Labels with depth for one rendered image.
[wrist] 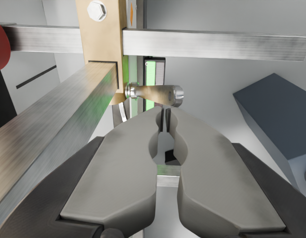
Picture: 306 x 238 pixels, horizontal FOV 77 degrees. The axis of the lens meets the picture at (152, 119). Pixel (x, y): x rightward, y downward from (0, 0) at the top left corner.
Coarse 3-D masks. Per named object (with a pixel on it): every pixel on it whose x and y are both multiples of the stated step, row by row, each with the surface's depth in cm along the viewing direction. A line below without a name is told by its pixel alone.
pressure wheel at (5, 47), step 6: (0, 30) 22; (0, 36) 22; (6, 36) 23; (0, 42) 22; (6, 42) 23; (0, 48) 22; (6, 48) 23; (0, 54) 23; (6, 54) 24; (0, 60) 23; (6, 60) 24; (0, 66) 24
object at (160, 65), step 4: (156, 64) 41; (160, 64) 41; (164, 64) 41; (156, 68) 42; (160, 68) 42; (156, 72) 42; (160, 72) 42; (156, 76) 43; (160, 76) 43; (156, 80) 43; (160, 80) 43; (156, 84) 44; (160, 84) 43; (156, 104) 46; (160, 104) 46
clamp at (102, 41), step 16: (80, 0) 21; (112, 0) 21; (80, 16) 22; (112, 16) 22; (80, 32) 23; (96, 32) 23; (112, 32) 23; (96, 48) 24; (112, 48) 24; (128, 80) 30
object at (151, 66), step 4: (148, 64) 41; (152, 64) 41; (148, 68) 42; (152, 68) 42; (148, 72) 42; (152, 72) 42; (148, 76) 43; (152, 76) 43; (148, 80) 43; (152, 80) 43; (148, 84) 44; (152, 84) 44; (148, 100) 46; (148, 104) 46; (152, 104) 46; (148, 108) 47
